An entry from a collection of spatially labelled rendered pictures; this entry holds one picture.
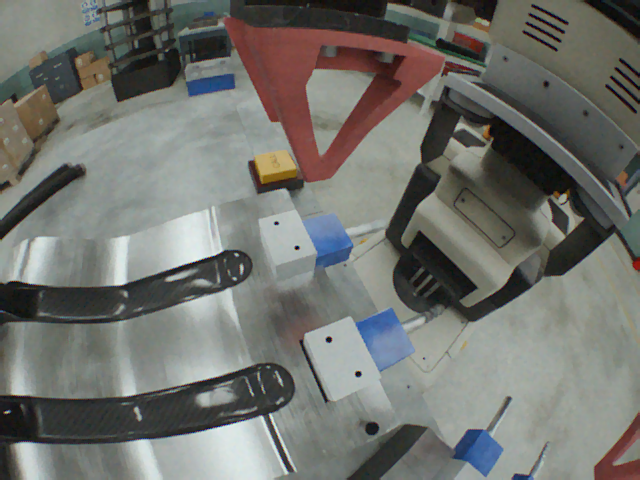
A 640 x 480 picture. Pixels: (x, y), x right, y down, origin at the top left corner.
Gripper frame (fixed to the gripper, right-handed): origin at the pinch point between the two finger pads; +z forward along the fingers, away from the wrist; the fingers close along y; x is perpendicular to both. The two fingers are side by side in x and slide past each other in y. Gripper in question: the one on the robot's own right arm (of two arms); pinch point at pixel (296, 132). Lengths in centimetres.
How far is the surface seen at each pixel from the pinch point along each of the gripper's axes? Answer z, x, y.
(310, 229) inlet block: 10.5, 2.2, -0.6
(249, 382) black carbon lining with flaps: 12.8, -7.0, 10.1
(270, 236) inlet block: 9.3, -1.8, 0.0
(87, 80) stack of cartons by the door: 85, -295, -620
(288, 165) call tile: 17.1, 6.2, -18.8
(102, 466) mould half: 11.7, -21.7, 14.8
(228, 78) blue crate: 84, 21, -308
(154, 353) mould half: 12.9, -14.5, 5.8
